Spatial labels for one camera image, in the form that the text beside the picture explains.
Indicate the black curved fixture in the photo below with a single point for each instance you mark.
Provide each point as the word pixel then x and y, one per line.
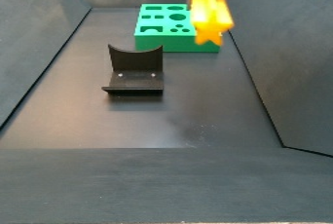
pixel 136 71

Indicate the yellow star prism object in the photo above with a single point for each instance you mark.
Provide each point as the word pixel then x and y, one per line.
pixel 211 20

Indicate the green shape insertion block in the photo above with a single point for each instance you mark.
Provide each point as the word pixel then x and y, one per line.
pixel 163 26

